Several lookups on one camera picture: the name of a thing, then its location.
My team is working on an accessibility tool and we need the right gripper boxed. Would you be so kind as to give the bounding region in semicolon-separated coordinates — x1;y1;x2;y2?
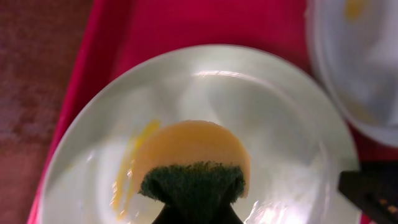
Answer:
338;161;397;224

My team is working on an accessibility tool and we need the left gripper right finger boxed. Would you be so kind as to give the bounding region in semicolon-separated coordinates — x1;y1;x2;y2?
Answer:
198;204;243;224

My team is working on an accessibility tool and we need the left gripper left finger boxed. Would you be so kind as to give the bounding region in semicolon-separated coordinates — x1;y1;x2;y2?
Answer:
152;204;198;224

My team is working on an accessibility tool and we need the yellow green sponge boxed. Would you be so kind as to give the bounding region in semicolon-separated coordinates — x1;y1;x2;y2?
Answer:
131;120;251;207

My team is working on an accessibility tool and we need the pale green plate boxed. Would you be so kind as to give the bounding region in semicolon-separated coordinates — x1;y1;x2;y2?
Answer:
38;45;360;224

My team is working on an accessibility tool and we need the pale blue top plate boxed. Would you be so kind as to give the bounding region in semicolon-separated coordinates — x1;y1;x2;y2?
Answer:
305;0;397;147

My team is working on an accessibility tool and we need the red plastic tray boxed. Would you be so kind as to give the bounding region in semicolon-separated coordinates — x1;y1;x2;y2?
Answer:
26;0;398;224

